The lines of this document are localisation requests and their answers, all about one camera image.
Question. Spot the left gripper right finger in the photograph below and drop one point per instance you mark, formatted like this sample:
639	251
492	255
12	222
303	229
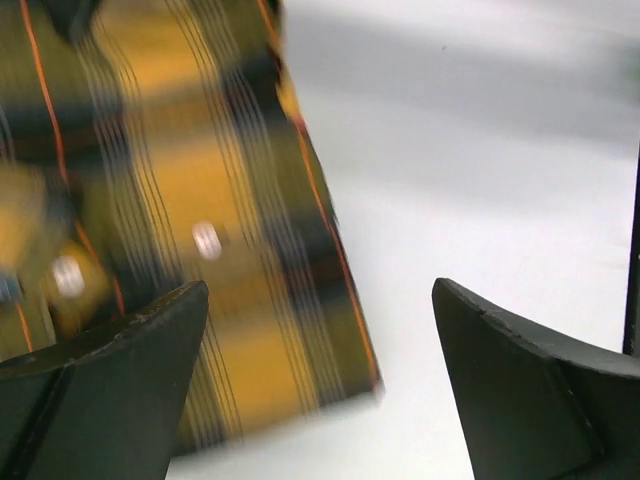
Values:
535	403

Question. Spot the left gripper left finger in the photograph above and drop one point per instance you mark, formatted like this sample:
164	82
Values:
106	404

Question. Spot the yellow plaid long sleeve shirt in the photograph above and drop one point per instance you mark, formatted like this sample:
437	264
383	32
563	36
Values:
148	144

